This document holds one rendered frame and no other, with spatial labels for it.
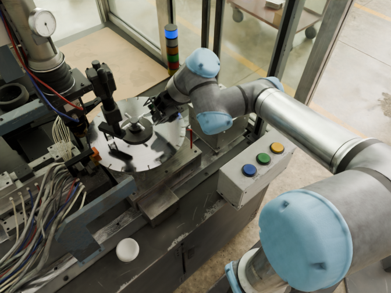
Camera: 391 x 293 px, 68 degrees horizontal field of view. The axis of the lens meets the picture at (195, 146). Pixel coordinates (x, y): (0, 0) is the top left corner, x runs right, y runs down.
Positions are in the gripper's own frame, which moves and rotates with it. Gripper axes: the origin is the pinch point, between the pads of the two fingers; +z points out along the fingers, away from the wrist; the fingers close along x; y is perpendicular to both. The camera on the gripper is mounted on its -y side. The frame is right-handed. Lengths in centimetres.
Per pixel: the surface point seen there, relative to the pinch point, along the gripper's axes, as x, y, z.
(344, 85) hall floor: 37, -212, 43
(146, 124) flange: -0.6, 2.2, 3.9
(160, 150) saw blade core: 9.6, 5.2, 0.0
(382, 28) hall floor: 12, -324, 29
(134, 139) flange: 2.2, 8.8, 4.1
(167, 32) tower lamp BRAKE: -22.7, -15.9, -10.2
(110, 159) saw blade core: 3.8, 18.3, 6.6
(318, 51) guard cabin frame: 11, -29, -42
